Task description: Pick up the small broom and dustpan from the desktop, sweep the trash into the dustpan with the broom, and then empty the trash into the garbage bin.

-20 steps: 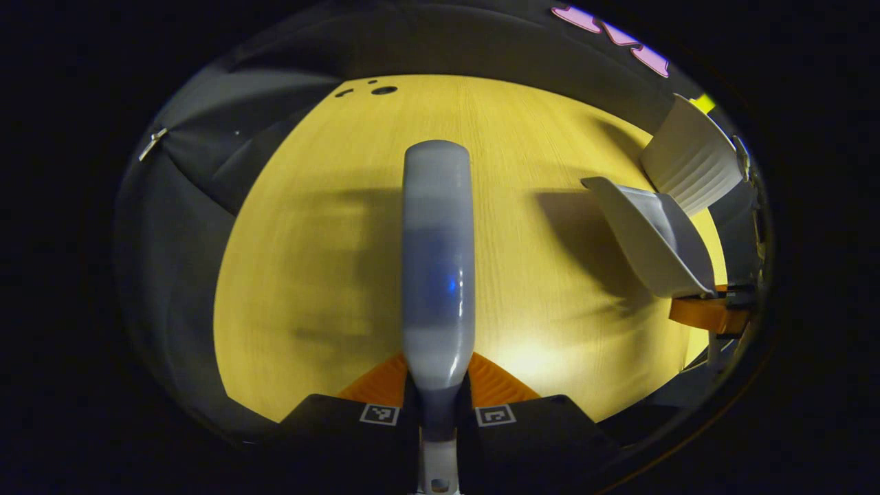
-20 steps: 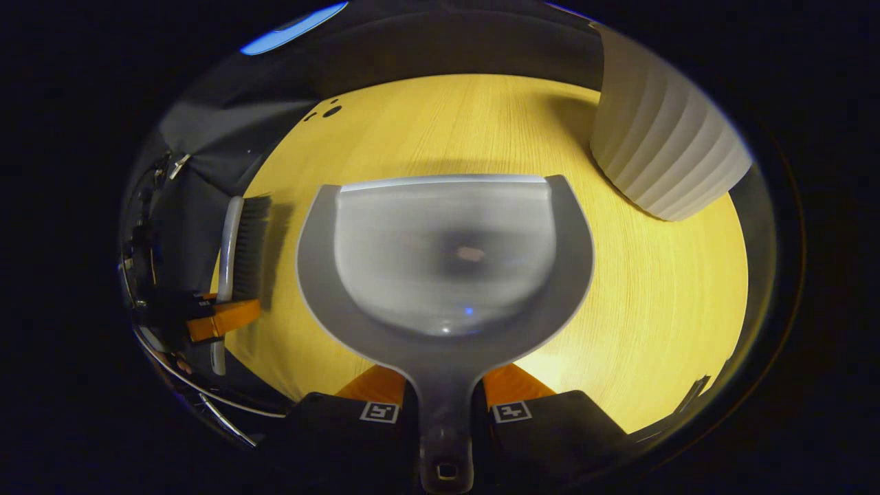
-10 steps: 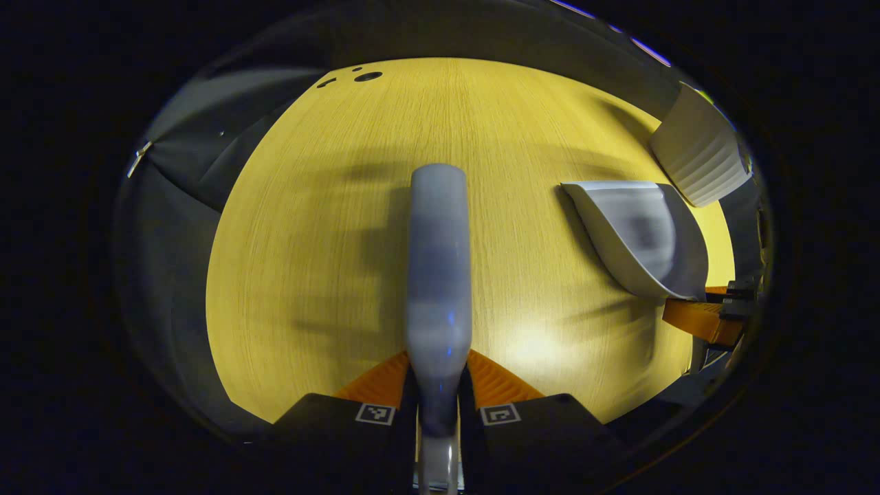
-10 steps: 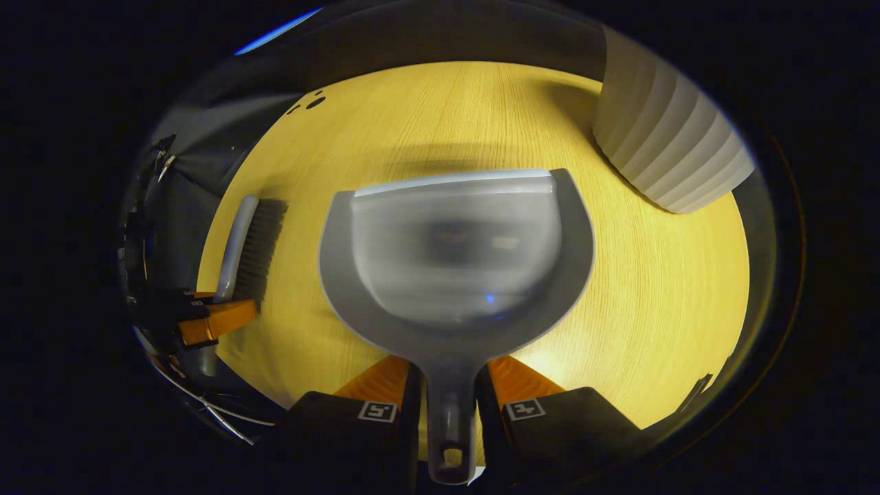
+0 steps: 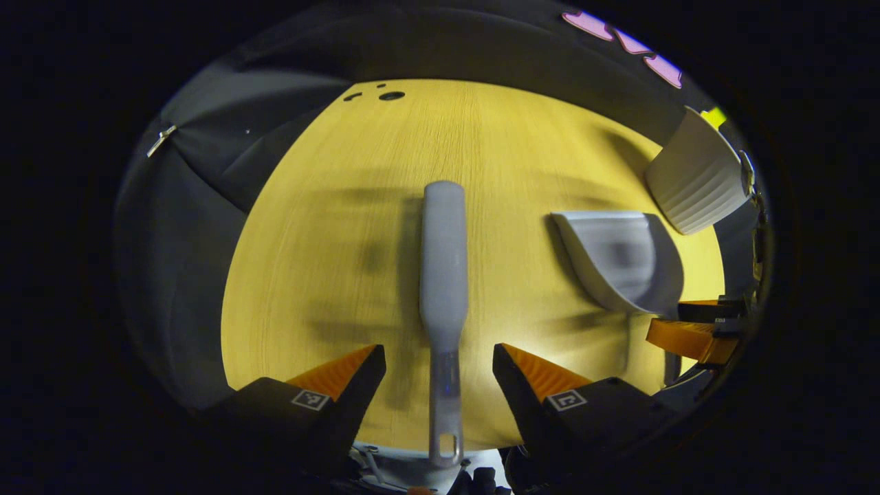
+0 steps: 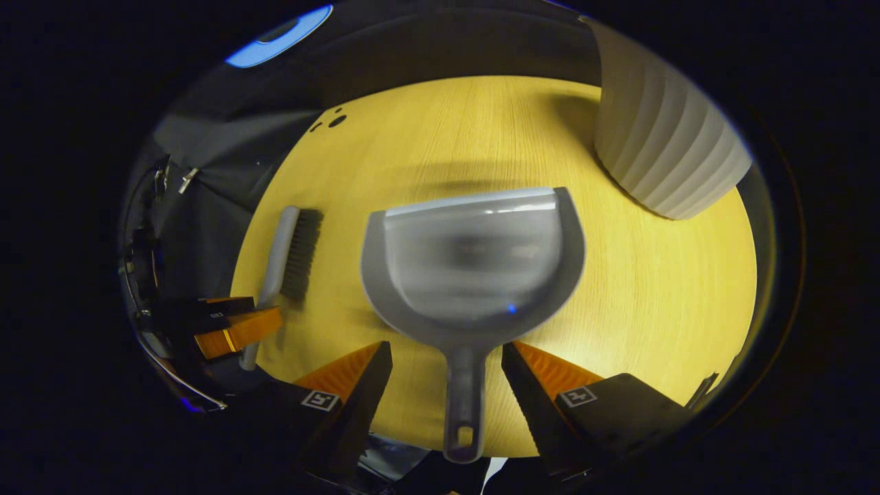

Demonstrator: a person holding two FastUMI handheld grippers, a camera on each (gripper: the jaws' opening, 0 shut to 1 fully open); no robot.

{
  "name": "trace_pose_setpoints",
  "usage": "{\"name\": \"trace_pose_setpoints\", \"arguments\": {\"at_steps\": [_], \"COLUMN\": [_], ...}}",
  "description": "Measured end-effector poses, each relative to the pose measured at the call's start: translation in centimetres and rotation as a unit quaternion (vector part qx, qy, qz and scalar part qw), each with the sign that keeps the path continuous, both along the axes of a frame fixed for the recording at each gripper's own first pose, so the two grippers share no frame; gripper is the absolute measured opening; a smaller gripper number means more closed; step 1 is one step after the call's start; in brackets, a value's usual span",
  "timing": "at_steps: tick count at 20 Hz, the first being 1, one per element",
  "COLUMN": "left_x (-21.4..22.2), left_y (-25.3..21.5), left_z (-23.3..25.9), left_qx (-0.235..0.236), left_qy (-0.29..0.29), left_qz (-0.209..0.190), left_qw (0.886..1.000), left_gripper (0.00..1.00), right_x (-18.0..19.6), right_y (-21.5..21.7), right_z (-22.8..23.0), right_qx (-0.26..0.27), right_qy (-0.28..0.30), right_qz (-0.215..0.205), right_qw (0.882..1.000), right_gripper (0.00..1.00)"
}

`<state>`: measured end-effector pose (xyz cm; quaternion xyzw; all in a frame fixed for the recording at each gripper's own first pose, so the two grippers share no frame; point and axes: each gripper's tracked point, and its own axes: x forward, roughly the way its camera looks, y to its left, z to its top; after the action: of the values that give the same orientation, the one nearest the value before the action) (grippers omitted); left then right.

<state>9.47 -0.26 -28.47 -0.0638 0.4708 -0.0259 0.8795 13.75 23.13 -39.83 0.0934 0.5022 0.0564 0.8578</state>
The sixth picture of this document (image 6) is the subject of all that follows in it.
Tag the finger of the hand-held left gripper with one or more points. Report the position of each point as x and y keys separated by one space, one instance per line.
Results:
x=206 y=309
x=240 y=331

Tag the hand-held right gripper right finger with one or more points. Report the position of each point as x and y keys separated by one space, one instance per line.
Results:
x=533 y=412

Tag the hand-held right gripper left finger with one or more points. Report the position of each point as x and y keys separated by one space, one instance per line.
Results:
x=357 y=412

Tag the small grey broom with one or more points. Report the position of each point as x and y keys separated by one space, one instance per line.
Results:
x=282 y=254

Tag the grey plastic dustpan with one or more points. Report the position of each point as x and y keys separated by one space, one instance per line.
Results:
x=474 y=275

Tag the white ribbed garbage bin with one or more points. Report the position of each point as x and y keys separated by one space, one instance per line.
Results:
x=660 y=137

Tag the small metal clip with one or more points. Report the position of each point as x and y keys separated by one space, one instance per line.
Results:
x=187 y=180

